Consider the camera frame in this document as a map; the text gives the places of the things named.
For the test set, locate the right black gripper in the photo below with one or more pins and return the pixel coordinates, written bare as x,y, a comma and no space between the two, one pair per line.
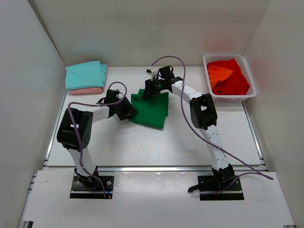
150,91

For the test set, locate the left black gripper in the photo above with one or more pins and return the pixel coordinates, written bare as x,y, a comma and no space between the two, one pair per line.
128,109

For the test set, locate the green t shirt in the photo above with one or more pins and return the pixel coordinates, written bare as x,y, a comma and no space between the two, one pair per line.
151,113

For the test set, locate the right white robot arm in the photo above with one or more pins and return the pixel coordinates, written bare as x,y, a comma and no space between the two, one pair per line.
203,116

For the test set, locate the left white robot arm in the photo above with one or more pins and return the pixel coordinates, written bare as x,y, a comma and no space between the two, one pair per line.
75,129

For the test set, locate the folded pink t shirt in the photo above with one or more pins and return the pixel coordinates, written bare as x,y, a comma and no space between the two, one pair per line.
87,91

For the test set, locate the folded teal t shirt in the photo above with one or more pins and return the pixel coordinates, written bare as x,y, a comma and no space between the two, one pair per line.
85,75

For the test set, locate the orange t shirt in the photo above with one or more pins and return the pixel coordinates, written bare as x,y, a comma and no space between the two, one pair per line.
218,74

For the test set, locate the white plastic basket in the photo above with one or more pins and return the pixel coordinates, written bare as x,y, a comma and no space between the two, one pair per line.
208,58

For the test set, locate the red t shirt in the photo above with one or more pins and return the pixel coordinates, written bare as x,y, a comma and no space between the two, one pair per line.
236,84

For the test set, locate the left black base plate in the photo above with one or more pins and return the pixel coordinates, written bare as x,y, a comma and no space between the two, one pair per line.
82,190

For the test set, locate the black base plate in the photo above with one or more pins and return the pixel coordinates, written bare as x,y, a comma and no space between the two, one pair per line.
82,190
210,190

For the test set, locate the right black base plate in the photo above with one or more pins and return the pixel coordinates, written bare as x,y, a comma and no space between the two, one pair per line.
210,190

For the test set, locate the aluminium table rail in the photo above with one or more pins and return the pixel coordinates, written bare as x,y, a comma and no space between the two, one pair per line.
261,167

